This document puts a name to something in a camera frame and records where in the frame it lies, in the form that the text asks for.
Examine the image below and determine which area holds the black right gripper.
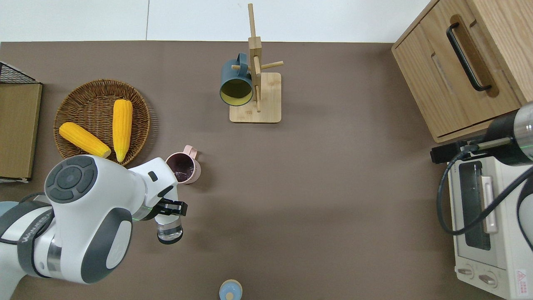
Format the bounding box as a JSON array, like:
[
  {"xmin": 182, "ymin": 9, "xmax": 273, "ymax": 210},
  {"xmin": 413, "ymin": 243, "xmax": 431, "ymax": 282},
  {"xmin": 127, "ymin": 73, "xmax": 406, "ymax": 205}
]
[{"xmin": 430, "ymin": 109, "xmax": 519, "ymax": 166}]

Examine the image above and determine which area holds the small blue round bell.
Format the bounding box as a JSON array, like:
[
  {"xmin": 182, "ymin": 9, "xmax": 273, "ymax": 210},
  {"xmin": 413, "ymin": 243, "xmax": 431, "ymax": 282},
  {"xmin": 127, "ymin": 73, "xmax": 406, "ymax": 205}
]
[{"xmin": 219, "ymin": 280, "xmax": 243, "ymax": 300}]

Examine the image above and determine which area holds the brown wicker basket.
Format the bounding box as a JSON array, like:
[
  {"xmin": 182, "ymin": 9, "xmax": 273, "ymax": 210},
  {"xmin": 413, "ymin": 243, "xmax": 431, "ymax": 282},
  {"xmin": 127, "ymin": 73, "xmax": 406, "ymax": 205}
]
[{"xmin": 53, "ymin": 79, "xmax": 151, "ymax": 167}]

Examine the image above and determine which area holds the wire grid wooden shelf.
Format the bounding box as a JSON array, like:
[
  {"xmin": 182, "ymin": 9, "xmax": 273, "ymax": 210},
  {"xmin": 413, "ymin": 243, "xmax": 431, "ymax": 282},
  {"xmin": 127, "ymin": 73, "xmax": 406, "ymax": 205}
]
[{"xmin": 0, "ymin": 61, "xmax": 43, "ymax": 183}]

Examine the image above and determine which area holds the dark blue mug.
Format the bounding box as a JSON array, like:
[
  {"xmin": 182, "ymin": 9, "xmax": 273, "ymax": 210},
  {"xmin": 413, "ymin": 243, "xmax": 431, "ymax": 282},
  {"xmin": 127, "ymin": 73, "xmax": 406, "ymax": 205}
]
[{"xmin": 219, "ymin": 52, "xmax": 253, "ymax": 106}]

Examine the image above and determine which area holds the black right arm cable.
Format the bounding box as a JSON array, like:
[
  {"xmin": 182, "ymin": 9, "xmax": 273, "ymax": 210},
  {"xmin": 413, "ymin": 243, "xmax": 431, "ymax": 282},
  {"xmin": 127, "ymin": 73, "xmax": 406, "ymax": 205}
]
[{"xmin": 436, "ymin": 142, "xmax": 533, "ymax": 236}]

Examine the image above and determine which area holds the wooden cabinet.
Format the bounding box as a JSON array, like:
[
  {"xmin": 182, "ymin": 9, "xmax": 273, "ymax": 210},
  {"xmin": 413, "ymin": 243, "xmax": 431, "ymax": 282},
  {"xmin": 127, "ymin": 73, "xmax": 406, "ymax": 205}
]
[{"xmin": 391, "ymin": 0, "xmax": 533, "ymax": 143}]

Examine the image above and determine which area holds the pink mug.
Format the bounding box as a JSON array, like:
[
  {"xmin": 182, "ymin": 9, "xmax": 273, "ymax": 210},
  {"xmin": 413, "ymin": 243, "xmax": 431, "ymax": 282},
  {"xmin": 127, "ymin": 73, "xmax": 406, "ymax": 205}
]
[{"xmin": 165, "ymin": 145, "xmax": 202, "ymax": 185}]

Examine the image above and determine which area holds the wooden mug tree stand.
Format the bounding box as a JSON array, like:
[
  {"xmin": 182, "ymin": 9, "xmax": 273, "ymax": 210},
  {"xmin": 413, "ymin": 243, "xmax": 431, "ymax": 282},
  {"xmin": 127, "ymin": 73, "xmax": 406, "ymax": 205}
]
[{"xmin": 229, "ymin": 3, "xmax": 285, "ymax": 123}]

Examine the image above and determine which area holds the light blue plate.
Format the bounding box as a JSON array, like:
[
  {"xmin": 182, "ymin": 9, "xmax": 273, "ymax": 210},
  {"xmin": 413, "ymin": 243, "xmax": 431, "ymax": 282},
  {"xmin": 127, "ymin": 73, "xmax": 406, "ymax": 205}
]
[{"xmin": 0, "ymin": 201, "xmax": 20, "ymax": 217}]

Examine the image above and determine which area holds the yellow corn cob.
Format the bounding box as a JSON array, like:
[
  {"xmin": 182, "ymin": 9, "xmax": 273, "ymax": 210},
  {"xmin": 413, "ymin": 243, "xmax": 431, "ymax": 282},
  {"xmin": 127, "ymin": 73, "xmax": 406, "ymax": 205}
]
[
  {"xmin": 59, "ymin": 122, "xmax": 112, "ymax": 159},
  {"xmin": 112, "ymin": 99, "xmax": 133, "ymax": 163}
]

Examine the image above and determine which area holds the white oven door handle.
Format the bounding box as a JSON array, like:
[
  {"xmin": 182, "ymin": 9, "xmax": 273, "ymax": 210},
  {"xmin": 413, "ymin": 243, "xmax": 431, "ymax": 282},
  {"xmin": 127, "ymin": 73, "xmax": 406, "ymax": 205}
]
[{"xmin": 481, "ymin": 175, "xmax": 498, "ymax": 234}]

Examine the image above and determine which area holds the black cabinet handle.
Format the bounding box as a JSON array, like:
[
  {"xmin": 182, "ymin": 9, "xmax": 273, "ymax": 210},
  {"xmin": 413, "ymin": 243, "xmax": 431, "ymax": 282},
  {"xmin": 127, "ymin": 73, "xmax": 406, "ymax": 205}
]
[{"xmin": 446, "ymin": 22, "xmax": 493, "ymax": 92}]

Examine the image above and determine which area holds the white toaster oven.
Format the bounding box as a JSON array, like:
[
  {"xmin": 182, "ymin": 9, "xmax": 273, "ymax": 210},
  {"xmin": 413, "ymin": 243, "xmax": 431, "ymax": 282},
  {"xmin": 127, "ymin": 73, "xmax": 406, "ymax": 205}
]
[{"xmin": 448, "ymin": 154, "xmax": 533, "ymax": 300}]

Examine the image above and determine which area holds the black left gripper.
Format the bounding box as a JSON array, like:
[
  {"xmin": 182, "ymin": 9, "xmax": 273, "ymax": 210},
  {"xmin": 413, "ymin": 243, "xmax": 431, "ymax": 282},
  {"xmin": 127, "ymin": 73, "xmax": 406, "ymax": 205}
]
[{"xmin": 144, "ymin": 185, "xmax": 188, "ymax": 221}]

